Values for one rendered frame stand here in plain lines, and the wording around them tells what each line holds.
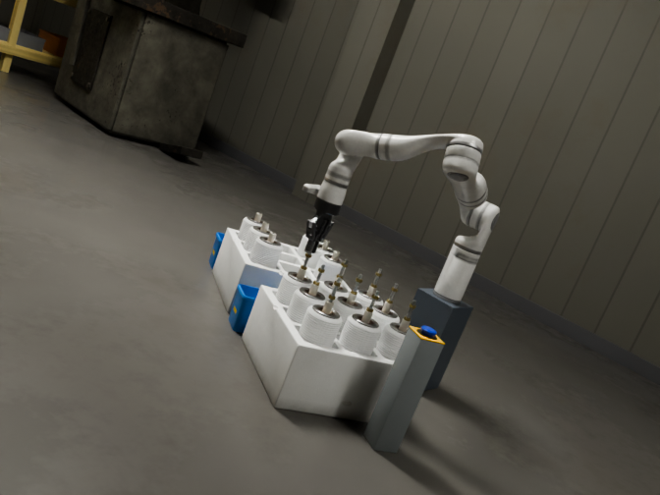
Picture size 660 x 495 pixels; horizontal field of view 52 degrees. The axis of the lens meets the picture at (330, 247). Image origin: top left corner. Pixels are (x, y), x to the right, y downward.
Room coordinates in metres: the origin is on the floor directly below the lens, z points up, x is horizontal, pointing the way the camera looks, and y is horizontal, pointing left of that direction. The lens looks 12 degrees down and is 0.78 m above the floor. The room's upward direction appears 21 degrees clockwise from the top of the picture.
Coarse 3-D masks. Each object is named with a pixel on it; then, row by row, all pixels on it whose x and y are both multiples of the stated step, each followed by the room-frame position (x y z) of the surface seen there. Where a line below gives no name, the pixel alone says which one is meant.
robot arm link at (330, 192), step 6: (324, 180) 1.88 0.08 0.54; (306, 186) 1.88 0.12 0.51; (312, 186) 1.90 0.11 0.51; (318, 186) 1.94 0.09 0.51; (324, 186) 1.87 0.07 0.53; (330, 186) 1.86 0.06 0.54; (336, 186) 1.86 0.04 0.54; (312, 192) 1.89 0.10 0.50; (318, 192) 1.88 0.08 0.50; (324, 192) 1.87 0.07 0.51; (330, 192) 1.86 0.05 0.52; (336, 192) 1.86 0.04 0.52; (342, 192) 1.87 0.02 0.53; (324, 198) 1.86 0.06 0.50; (330, 198) 1.86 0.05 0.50; (336, 198) 1.86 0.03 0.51; (342, 198) 1.88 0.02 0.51; (336, 204) 1.87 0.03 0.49
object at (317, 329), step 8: (312, 312) 1.65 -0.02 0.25; (304, 320) 1.67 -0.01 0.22; (312, 320) 1.64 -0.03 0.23; (320, 320) 1.64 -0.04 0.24; (328, 320) 1.64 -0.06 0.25; (336, 320) 1.65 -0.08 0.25; (304, 328) 1.65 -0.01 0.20; (312, 328) 1.64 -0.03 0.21; (320, 328) 1.64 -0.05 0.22; (328, 328) 1.64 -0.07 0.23; (336, 328) 1.66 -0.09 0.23; (304, 336) 1.65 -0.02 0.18; (312, 336) 1.64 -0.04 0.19; (320, 336) 1.64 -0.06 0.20; (328, 336) 1.64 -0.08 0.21; (336, 336) 1.68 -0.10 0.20; (320, 344) 1.64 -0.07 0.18; (328, 344) 1.65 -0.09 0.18
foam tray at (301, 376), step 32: (256, 320) 1.87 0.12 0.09; (288, 320) 1.72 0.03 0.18; (256, 352) 1.79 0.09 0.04; (288, 352) 1.62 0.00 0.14; (320, 352) 1.61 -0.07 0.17; (352, 352) 1.67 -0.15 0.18; (288, 384) 1.59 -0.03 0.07; (320, 384) 1.62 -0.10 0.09; (352, 384) 1.66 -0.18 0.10; (384, 384) 1.70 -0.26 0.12; (352, 416) 1.68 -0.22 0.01
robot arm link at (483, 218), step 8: (480, 208) 2.10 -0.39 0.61; (488, 208) 2.10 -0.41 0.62; (496, 208) 2.10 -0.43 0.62; (472, 216) 2.10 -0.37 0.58; (480, 216) 2.09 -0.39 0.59; (488, 216) 2.08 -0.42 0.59; (496, 216) 2.10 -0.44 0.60; (472, 224) 2.11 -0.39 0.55; (480, 224) 2.09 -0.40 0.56; (488, 224) 2.08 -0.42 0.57; (480, 232) 2.08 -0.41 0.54; (488, 232) 2.10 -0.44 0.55; (456, 240) 2.13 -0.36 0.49; (464, 240) 2.10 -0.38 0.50; (472, 240) 2.09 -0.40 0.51; (480, 240) 2.08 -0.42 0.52; (464, 248) 2.09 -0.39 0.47; (472, 248) 2.09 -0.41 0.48; (480, 248) 2.10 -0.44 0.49
